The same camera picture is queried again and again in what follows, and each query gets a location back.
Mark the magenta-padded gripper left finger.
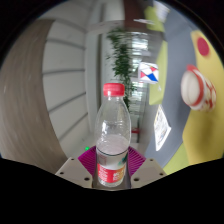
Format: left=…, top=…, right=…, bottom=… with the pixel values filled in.
left=54, top=145, right=99, bottom=188

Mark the red blue white cube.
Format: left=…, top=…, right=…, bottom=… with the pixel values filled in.
left=138, top=61, right=160, bottom=85

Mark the red white floral mug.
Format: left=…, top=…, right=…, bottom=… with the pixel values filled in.
left=180, top=64, right=217, bottom=112

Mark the white printed magazine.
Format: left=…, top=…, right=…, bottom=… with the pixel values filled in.
left=153, top=104, right=172, bottom=152

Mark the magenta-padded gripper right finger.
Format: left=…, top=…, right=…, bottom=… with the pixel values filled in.
left=126, top=146, right=168, bottom=189

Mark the clear red-capped water bottle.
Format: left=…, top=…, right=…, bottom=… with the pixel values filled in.
left=94, top=82, right=132, bottom=188

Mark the row of potted plants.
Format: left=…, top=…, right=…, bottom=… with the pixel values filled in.
left=106, top=28, right=138, bottom=111

